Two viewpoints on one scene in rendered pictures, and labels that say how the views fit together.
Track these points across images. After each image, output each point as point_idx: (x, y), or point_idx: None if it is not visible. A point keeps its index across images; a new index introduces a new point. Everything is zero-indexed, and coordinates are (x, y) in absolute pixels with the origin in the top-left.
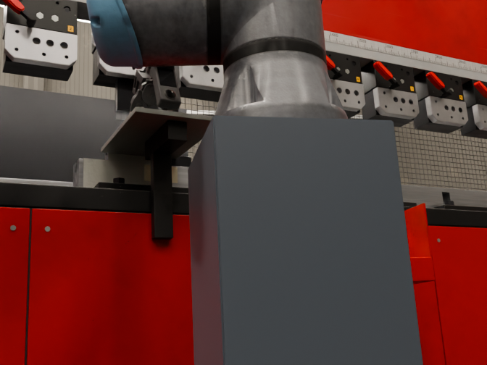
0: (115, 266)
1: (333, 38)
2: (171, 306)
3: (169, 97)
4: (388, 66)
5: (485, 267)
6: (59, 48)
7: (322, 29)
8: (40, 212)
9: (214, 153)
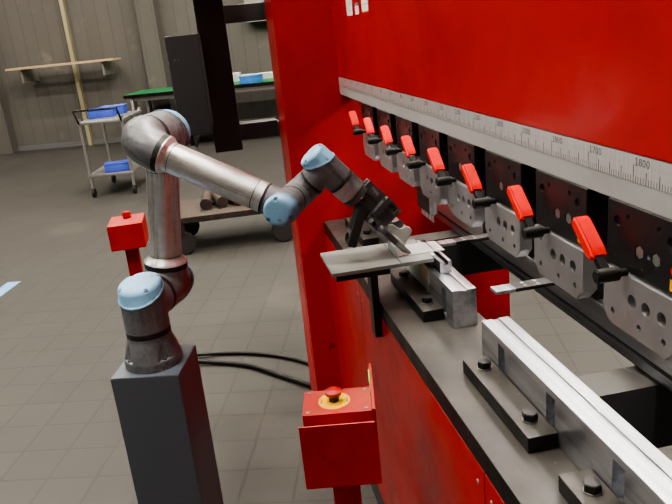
0: (374, 338)
1: (499, 131)
2: (386, 380)
3: (345, 240)
4: (552, 185)
5: None
6: (388, 157)
7: (128, 325)
8: (360, 289)
9: None
